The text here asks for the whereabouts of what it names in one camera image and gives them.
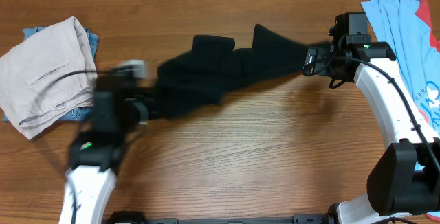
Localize black shirt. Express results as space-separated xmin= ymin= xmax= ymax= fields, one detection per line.
xmin=154 ymin=24 xmax=309 ymax=118

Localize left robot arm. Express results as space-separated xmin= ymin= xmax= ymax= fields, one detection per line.
xmin=59 ymin=75 xmax=149 ymax=224

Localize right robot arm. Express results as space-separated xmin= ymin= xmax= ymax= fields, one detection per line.
xmin=302 ymin=12 xmax=439 ymax=223

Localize blue folded jeans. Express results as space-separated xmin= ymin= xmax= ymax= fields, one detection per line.
xmin=3 ymin=27 xmax=98 ymax=120

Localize light blue t-shirt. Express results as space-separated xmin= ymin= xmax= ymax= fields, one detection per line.
xmin=361 ymin=0 xmax=439 ymax=132

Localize beige folded trousers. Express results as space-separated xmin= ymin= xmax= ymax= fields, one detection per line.
xmin=1 ymin=16 xmax=96 ymax=139

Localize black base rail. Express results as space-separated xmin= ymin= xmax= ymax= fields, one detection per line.
xmin=101 ymin=211 xmax=338 ymax=224

